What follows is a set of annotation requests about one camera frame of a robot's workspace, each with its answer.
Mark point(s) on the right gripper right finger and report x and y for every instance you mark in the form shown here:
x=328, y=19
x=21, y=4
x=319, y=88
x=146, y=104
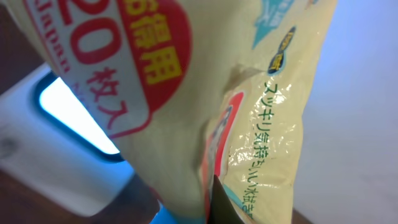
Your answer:
x=221, y=209

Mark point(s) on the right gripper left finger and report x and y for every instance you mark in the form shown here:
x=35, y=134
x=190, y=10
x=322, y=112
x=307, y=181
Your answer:
x=135, y=204

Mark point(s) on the yellow wet wipes pack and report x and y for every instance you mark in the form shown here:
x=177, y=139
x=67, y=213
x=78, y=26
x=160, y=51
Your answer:
x=192, y=91

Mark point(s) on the white barcode scanner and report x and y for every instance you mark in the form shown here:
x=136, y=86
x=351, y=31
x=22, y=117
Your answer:
x=50, y=143

